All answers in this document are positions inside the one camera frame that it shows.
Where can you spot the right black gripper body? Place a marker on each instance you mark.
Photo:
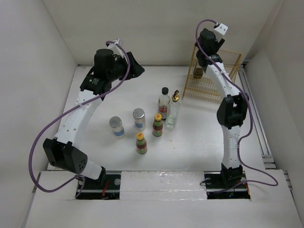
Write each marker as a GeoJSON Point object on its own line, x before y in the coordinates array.
{"type": "Point", "coordinates": [218, 44]}

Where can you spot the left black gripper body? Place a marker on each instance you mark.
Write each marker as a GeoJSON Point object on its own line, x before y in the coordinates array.
{"type": "Point", "coordinates": [125, 67]}

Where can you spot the dark liquid square bottle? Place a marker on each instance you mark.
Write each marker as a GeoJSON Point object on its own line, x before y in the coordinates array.
{"type": "Point", "coordinates": [198, 73]}

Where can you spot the clear square oil bottle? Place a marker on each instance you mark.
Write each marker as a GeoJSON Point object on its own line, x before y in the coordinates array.
{"type": "Point", "coordinates": [173, 110]}

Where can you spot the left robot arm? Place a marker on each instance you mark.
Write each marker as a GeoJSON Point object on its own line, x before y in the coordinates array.
{"type": "Point", "coordinates": [63, 150]}

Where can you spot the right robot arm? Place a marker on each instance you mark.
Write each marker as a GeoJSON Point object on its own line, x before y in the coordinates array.
{"type": "Point", "coordinates": [231, 112]}

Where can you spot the red label clear bottle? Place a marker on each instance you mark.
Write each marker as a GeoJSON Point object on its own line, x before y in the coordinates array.
{"type": "Point", "coordinates": [163, 103]}

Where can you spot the blue label shaker jar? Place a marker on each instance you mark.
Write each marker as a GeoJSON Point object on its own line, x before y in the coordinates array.
{"type": "Point", "coordinates": [139, 119]}

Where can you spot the yellow cap sauce bottle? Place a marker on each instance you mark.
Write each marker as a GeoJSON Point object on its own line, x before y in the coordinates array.
{"type": "Point", "coordinates": [157, 125]}
{"type": "Point", "coordinates": [141, 144]}

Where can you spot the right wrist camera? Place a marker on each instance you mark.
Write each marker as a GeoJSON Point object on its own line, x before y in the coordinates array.
{"type": "Point", "coordinates": [220, 29]}

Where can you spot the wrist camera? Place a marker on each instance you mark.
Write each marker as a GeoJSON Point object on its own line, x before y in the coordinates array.
{"type": "Point", "coordinates": [220, 29]}
{"type": "Point", "coordinates": [114, 44]}

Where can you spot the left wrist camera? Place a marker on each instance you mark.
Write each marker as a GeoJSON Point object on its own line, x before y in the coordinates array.
{"type": "Point", "coordinates": [114, 44]}

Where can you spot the yellow wire rack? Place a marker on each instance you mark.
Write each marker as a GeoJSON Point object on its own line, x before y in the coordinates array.
{"type": "Point", "coordinates": [203, 88]}

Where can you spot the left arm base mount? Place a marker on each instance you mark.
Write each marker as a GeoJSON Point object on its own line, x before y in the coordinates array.
{"type": "Point", "coordinates": [109, 190]}

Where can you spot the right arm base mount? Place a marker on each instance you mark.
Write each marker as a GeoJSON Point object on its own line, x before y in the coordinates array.
{"type": "Point", "coordinates": [216, 188]}

